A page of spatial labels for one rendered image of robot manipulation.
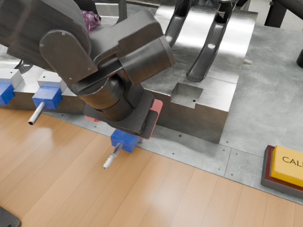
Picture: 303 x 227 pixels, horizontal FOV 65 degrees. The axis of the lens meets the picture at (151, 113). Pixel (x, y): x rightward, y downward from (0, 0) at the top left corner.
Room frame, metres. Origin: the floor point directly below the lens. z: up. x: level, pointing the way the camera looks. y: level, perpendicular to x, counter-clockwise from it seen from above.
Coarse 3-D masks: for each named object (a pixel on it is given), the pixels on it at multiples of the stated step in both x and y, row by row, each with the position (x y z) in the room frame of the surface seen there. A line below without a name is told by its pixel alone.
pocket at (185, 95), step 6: (180, 84) 0.39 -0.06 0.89; (174, 90) 0.37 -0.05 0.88; (180, 90) 0.39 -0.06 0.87; (186, 90) 0.38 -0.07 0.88; (192, 90) 0.38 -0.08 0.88; (198, 90) 0.37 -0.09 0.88; (174, 96) 0.38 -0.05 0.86; (180, 96) 0.38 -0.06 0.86; (186, 96) 0.38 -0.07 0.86; (192, 96) 0.37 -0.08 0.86; (198, 96) 0.37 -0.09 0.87; (174, 102) 0.34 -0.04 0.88; (180, 102) 0.36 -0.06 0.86; (186, 102) 0.36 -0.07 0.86; (192, 102) 0.36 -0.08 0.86
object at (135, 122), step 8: (144, 96) 0.29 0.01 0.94; (152, 96) 0.28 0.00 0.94; (120, 104) 0.24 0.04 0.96; (128, 104) 0.26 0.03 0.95; (144, 104) 0.27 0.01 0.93; (152, 104) 0.28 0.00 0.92; (88, 112) 0.28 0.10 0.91; (96, 112) 0.28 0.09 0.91; (104, 112) 0.24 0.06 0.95; (112, 112) 0.24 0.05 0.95; (120, 112) 0.25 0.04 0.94; (128, 112) 0.26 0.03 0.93; (136, 112) 0.27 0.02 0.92; (144, 112) 0.26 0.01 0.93; (104, 120) 0.26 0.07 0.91; (112, 120) 0.26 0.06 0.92; (120, 120) 0.26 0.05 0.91; (128, 120) 0.26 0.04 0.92; (136, 120) 0.25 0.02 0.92; (144, 120) 0.25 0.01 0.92; (128, 128) 0.24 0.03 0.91; (136, 128) 0.24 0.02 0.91
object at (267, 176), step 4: (268, 148) 0.28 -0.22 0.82; (272, 148) 0.28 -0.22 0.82; (268, 152) 0.27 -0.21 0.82; (268, 156) 0.26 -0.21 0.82; (268, 160) 0.25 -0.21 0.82; (268, 164) 0.24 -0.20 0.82; (268, 168) 0.23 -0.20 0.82; (268, 172) 0.23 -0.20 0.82; (268, 176) 0.22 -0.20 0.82; (272, 180) 0.21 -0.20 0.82; (276, 180) 0.21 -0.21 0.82; (280, 180) 0.21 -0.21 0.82; (284, 184) 0.20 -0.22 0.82; (288, 184) 0.20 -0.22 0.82; (292, 184) 0.20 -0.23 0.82; (296, 188) 0.20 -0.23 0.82; (300, 188) 0.20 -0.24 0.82
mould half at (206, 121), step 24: (168, 0) 0.73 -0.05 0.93; (192, 24) 0.61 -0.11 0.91; (240, 24) 0.58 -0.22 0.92; (192, 48) 0.54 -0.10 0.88; (240, 48) 0.52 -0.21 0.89; (168, 72) 0.42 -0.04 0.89; (216, 72) 0.43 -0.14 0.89; (168, 96) 0.35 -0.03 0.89; (216, 96) 0.34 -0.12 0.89; (168, 120) 0.35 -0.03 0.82; (192, 120) 0.33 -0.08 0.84; (216, 120) 0.31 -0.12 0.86
